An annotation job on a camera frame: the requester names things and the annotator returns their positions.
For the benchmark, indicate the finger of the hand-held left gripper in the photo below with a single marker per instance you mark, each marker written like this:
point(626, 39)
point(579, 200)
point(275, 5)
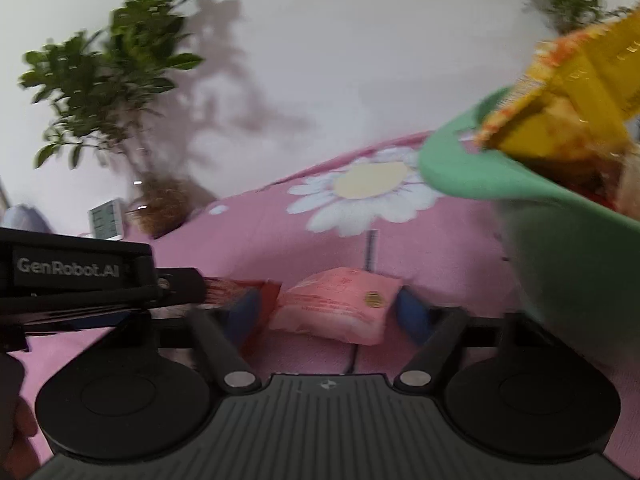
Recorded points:
point(180, 286)
point(120, 319)

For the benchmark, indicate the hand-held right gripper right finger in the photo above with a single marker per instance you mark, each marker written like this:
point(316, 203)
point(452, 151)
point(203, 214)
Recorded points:
point(412, 312)

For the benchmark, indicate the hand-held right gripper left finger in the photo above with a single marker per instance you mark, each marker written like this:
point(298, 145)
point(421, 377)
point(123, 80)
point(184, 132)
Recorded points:
point(242, 317)

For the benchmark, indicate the red and white checked packet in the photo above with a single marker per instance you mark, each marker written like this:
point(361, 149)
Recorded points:
point(265, 305)

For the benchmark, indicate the pale pink snack packet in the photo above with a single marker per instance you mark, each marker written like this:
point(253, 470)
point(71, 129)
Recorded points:
point(335, 305)

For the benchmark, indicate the green plastic bowl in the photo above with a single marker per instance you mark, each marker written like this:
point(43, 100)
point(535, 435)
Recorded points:
point(575, 270)

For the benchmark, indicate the yellow chip bag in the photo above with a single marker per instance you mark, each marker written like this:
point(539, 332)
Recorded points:
point(575, 90)

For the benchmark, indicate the person's left hand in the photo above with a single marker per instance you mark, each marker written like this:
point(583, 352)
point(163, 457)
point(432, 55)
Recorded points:
point(20, 440)

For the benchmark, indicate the white digital clock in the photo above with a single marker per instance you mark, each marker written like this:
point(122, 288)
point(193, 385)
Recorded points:
point(106, 219)

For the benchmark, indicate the light blue cloth bundle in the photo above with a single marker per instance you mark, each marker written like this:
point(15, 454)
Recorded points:
point(22, 217)

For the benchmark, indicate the glass vase with pebbles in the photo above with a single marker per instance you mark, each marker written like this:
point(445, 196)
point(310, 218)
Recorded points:
point(165, 205)

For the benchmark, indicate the pink flowered cloth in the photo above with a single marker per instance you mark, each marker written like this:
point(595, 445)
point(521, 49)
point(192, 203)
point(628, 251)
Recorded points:
point(260, 230)

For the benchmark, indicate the broad-leaf green plant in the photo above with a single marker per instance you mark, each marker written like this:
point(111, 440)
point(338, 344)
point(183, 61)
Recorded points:
point(125, 50)

